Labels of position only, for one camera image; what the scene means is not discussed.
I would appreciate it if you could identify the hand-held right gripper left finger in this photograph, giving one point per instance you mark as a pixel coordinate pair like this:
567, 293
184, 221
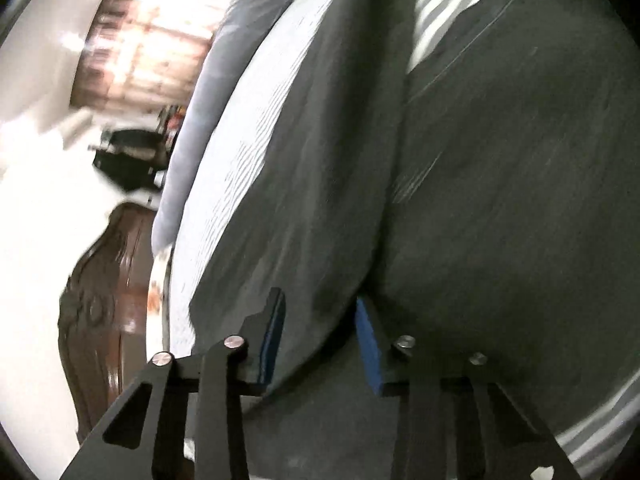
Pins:
272, 340

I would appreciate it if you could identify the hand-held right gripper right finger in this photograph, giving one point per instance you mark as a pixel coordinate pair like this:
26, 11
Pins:
369, 350

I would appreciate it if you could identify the dark grey pants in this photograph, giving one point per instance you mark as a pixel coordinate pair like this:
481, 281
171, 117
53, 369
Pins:
500, 185

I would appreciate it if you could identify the carved wooden headboard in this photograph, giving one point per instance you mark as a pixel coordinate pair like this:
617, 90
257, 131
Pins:
105, 310

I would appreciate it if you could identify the grey striped bed sheet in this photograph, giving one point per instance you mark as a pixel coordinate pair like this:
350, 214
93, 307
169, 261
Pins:
240, 160

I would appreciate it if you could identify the hanging dark clothes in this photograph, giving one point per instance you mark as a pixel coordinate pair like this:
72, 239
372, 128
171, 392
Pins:
130, 155

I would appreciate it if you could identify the grey rolled blanket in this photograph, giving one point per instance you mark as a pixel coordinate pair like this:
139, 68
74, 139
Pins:
200, 110

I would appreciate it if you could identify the pink patterned curtain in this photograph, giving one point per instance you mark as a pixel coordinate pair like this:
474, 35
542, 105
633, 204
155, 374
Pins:
150, 50

